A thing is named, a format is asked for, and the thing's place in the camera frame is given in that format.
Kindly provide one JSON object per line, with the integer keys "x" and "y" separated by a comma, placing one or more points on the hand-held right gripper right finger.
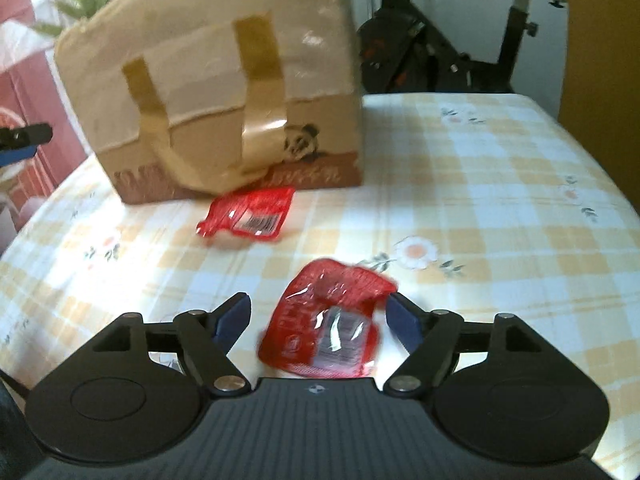
{"x": 400, "y": 317}

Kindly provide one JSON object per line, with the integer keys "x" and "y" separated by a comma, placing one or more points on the black exercise bike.
{"x": 425, "y": 50}

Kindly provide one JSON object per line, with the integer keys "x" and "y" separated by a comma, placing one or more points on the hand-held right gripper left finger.
{"x": 235, "y": 317}

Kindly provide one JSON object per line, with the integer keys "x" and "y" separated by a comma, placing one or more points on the red snack packet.
{"x": 325, "y": 320}
{"x": 250, "y": 212}

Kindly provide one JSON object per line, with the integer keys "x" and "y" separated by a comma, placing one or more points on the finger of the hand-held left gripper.
{"x": 27, "y": 135}
{"x": 15, "y": 155}

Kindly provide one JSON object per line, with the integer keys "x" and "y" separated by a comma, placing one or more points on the cardboard box with plastic liner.
{"x": 200, "y": 60}

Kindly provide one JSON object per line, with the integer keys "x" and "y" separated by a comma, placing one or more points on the printed wall cloth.
{"x": 30, "y": 35}

